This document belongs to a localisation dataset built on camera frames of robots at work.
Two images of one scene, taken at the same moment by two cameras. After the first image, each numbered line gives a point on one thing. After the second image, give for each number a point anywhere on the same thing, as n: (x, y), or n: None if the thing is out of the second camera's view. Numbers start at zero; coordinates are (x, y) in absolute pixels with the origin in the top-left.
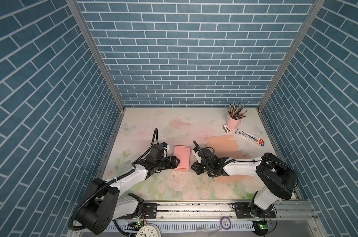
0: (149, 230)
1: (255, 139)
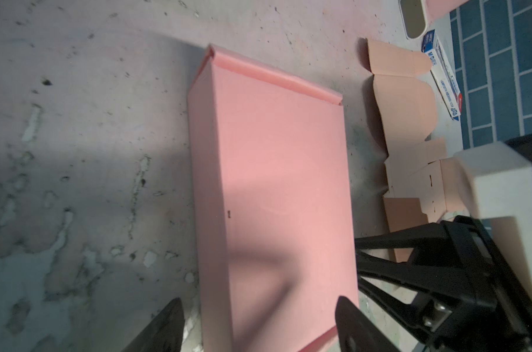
0: None
1: (443, 75)
